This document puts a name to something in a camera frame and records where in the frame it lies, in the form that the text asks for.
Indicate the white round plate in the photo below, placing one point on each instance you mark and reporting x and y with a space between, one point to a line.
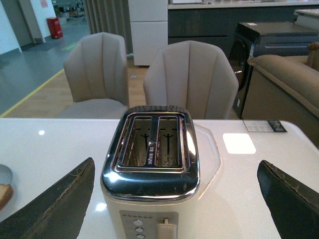
6 175

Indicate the beige chair left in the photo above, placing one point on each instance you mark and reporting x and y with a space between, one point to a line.
97 75

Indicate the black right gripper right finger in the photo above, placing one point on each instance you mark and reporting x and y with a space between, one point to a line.
294 206

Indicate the white cabinet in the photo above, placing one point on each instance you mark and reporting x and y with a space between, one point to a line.
149 29

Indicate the white chrome two-slot toaster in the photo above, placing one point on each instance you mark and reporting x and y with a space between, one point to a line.
151 175

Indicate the slice of brown bread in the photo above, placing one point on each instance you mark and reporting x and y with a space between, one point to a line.
6 193

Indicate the beige chair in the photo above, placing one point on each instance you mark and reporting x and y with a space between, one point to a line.
97 75
193 75

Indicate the beige sofa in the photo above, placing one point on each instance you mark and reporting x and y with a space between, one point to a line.
286 88

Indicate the dark kitchen counter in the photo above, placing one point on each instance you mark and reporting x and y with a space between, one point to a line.
214 21

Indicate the label sticker on table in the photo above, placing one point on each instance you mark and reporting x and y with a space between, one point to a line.
264 126

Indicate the red bin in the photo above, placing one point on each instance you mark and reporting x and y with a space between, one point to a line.
54 27

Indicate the beige chair right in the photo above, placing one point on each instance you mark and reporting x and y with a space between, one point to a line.
193 75

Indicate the black washing machine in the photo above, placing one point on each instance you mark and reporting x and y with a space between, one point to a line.
264 38

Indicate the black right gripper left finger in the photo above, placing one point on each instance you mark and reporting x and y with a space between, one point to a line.
57 213

